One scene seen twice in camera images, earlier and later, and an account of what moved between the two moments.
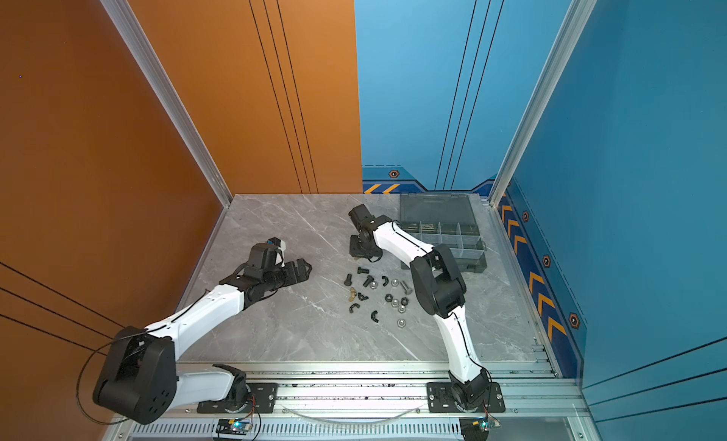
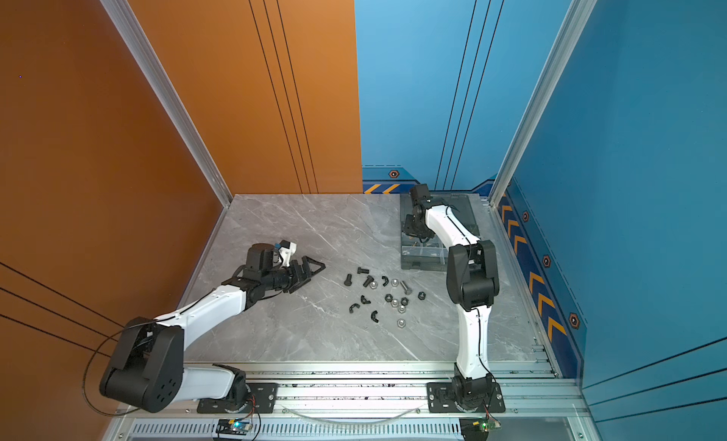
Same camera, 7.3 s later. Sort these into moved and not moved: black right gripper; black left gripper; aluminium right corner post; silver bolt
Moved: black right gripper
Not moved: aluminium right corner post; black left gripper; silver bolt
